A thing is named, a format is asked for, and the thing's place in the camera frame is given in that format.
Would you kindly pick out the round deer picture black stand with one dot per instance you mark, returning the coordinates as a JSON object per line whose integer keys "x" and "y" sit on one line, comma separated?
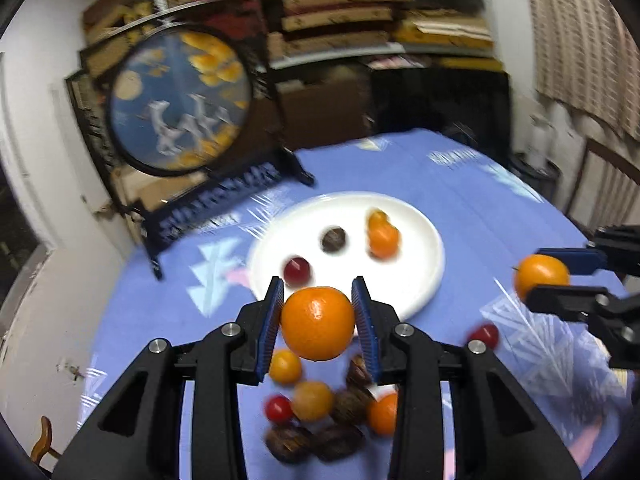
{"x": 180, "y": 102}

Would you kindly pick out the window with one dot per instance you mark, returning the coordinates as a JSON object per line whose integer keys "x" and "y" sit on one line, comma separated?
{"x": 17, "y": 240}

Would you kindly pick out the brown cardboard sheet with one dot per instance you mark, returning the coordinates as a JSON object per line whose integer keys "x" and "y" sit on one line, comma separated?
{"x": 322, "y": 110}

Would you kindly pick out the beige striped curtain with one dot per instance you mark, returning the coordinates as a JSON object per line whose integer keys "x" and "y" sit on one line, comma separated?
{"x": 585, "y": 40}

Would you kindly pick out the large orange mandarin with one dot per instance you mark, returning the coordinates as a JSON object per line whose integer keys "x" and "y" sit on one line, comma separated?
{"x": 317, "y": 322}

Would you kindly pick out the wooden chair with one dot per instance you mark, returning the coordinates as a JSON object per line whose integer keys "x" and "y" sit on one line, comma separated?
{"x": 44, "y": 440}
{"x": 602, "y": 180}

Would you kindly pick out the small orange mandarin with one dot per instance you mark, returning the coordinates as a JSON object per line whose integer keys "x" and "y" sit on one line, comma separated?
{"x": 384, "y": 414}
{"x": 384, "y": 239}

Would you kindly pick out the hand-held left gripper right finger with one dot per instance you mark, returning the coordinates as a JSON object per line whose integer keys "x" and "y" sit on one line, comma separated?
{"x": 364, "y": 332}

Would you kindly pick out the shelf with stacked boxes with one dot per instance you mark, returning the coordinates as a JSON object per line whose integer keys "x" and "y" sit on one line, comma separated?
{"x": 340, "y": 15}

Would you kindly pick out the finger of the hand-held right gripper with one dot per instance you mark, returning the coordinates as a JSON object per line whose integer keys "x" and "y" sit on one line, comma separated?
{"x": 575, "y": 260}
{"x": 565, "y": 301}

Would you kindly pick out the black round bin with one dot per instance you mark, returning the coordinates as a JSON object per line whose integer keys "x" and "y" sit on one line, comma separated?
{"x": 535, "y": 175}

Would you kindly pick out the black chair back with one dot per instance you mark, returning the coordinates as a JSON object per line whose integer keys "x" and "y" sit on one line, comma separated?
{"x": 440, "y": 102}

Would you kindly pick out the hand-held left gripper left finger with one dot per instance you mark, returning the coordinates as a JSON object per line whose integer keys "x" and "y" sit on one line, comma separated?
{"x": 269, "y": 332}

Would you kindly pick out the dark brown water chestnut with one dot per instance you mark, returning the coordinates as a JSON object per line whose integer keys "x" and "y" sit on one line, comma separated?
{"x": 287, "y": 443}
{"x": 336, "y": 443}
{"x": 333, "y": 239}
{"x": 350, "y": 406}
{"x": 359, "y": 371}

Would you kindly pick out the white metal shelf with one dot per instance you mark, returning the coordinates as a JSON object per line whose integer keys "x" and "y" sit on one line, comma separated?
{"x": 380, "y": 49}

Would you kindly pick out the blue printed tablecloth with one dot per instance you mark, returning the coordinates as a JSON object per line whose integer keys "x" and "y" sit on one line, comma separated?
{"x": 450, "y": 190}

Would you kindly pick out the white round plate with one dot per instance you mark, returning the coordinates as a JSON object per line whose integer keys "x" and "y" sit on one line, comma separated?
{"x": 405, "y": 280}

